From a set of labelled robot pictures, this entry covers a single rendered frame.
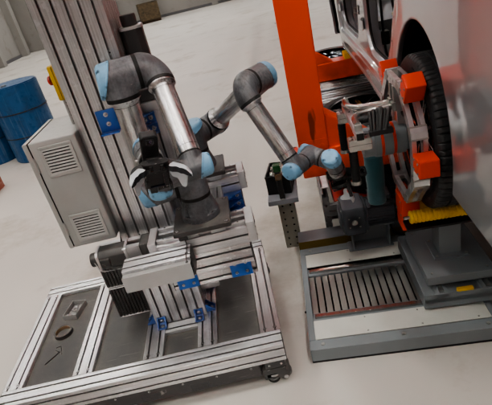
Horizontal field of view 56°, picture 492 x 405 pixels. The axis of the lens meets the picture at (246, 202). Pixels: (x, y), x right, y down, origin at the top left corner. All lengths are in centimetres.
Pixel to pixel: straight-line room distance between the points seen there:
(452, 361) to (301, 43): 158
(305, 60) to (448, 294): 128
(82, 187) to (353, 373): 138
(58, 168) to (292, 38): 124
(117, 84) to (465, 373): 174
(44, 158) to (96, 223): 33
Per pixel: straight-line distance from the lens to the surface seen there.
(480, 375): 221
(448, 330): 226
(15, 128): 638
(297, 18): 238
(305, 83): 244
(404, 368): 221
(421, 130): 186
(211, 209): 180
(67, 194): 198
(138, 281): 181
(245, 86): 190
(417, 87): 184
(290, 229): 293
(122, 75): 160
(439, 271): 233
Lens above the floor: 166
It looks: 27 degrees down
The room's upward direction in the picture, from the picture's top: 14 degrees counter-clockwise
